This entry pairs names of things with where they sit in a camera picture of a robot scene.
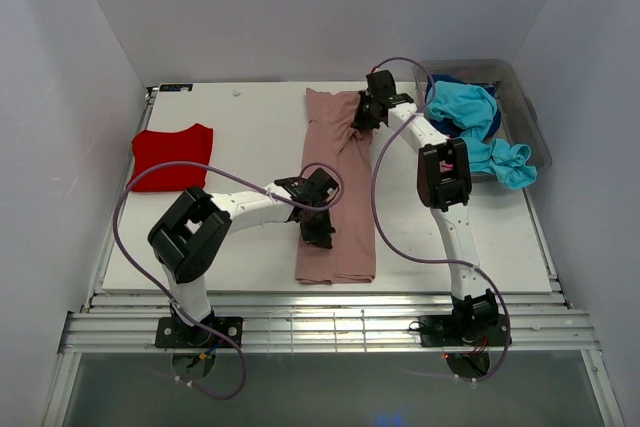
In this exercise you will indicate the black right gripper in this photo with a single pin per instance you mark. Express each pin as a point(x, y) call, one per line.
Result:
point(360, 121)

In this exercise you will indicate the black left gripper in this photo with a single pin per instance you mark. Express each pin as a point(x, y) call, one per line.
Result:
point(321, 236)

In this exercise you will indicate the dusty pink t-shirt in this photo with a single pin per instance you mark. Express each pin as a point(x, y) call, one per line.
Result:
point(332, 140)

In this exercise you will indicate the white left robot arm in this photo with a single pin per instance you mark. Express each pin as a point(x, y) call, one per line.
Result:
point(190, 233)

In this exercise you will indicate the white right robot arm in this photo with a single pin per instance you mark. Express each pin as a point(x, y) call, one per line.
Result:
point(443, 183)

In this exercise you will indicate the light pink t-shirt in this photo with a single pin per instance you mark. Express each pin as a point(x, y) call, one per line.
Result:
point(445, 166)

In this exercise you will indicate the turquoise t-shirt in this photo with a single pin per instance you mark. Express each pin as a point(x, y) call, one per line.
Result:
point(507, 163)

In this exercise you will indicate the clear plastic bin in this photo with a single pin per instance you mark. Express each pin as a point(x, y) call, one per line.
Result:
point(518, 118)

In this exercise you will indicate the folded red t-shirt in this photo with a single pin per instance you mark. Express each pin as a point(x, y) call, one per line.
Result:
point(151, 148)

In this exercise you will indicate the blue label sticker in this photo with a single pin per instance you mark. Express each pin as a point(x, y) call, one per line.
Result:
point(175, 87)

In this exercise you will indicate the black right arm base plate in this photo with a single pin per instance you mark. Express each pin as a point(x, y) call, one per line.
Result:
point(443, 331)

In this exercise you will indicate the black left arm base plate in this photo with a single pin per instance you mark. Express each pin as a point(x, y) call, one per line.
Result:
point(230, 329)

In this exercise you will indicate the aluminium extrusion frame rail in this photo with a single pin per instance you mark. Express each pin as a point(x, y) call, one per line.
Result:
point(314, 323)

